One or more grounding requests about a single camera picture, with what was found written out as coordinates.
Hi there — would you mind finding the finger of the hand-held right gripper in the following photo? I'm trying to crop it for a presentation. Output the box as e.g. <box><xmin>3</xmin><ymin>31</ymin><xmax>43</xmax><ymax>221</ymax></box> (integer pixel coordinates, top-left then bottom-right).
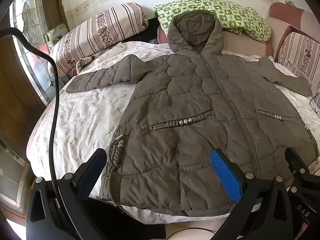
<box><xmin>284</xmin><ymin>147</ymin><xmax>320</xmax><ymax>195</ymax></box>

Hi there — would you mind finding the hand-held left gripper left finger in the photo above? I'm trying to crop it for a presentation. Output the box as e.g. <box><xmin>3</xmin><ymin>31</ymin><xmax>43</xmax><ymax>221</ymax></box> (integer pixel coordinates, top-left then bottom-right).
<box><xmin>26</xmin><ymin>147</ymin><xmax>108</xmax><ymax>240</ymax></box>

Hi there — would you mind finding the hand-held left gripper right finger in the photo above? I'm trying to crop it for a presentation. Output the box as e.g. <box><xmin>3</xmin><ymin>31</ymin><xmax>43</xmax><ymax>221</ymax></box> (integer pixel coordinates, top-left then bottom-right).
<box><xmin>209</xmin><ymin>148</ymin><xmax>295</xmax><ymax>240</ymax></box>

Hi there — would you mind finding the grey-brown hooded puffer jacket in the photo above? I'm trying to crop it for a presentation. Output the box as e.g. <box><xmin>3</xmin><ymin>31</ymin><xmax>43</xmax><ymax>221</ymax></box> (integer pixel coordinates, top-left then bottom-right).
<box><xmin>65</xmin><ymin>10</ymin><xmax>320</xmax><ymax>217</ymax></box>

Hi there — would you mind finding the white leaf-print quilt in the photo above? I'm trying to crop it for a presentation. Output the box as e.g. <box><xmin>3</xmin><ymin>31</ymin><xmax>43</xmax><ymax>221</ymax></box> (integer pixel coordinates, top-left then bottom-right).
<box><xmin>26</xmin><ymin>41</ymin><xmax>320</xmax><ymax>224</ymax></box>

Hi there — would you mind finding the beige knotted cloth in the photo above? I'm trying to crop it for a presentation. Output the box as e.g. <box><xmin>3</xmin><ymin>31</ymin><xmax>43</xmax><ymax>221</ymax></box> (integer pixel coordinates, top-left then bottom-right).
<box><xmin>74</xmin><ymin>56</ymin><xmax>93</xmax><ymax>75</ymax></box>

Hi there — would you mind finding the striped floral seat cushion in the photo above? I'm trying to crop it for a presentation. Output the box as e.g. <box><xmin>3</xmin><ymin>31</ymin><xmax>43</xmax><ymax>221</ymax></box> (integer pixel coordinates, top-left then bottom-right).
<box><xmin>274</xmin><ymin>31</ymin><xmax>320</xmax><ymax>90</ymax></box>

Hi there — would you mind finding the striped floral bolster pillow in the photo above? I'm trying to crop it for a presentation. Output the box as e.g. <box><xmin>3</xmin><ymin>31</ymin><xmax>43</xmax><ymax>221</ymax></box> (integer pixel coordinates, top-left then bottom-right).
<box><xmin>48</xmin><ymin>2</ymin><xmax>149</xmax><ymax>78</ymax></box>

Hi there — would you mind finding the green printed bag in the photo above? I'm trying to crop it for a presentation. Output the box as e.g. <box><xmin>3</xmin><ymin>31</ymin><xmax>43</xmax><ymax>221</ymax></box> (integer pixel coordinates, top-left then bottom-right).
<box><xmin>45</xmin><ymin>23</ymin><xmax>68</xmax><ymax>46</ymax></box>

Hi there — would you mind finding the black cloth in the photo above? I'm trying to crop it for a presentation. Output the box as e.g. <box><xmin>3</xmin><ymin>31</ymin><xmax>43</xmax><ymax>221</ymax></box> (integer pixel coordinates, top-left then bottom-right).
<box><xmin>130</xmin><ymin>17</ymin><xmax>160</xmax><ymax>43</ymax></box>

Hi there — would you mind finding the pink pillow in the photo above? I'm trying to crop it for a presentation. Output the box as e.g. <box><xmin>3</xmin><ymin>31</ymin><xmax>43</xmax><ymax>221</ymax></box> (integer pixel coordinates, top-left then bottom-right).
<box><xmin>157</xmin><ymin>26</ymin><xmax>171</xmax><ymax>44</ymax></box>

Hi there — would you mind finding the stained glass door panel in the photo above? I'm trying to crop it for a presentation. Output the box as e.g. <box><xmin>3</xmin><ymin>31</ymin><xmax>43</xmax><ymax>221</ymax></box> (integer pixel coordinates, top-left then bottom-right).
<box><xmin>9</xmin><ymin>0</ymin><xmax>60</xmax><ymax>105</ymax></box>

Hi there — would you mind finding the green patterned pillow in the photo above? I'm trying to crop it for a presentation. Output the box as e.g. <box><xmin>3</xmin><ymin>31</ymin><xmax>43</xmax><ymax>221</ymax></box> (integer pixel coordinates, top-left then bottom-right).
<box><xmin>154</xmin><ymin>0</ymin><xmax>272</xmax><ymax>42</ymax></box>

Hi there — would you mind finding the thin black floor cable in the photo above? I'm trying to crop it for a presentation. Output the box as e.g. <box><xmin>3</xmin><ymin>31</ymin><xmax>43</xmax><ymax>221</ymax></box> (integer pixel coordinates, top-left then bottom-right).
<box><xmin>165</xmin><ymin>226</ymin><xmax>220</xmax><ymax>240</ymax></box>

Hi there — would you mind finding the thick black braided cable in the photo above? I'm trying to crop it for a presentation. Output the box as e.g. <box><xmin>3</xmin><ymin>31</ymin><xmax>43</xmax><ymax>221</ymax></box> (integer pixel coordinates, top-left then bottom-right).
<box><xmin>0</xmin><ymin>27</ymin><xmax>62</xmax><ymax>209</ymax></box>

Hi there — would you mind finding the brown wooden door frame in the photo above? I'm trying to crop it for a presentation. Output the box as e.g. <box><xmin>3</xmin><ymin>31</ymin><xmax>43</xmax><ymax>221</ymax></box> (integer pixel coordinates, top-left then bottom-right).
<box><xmin>0</xmin><ymin>0</ymin><xmax>69</xmax><ymax>155</ymax></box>

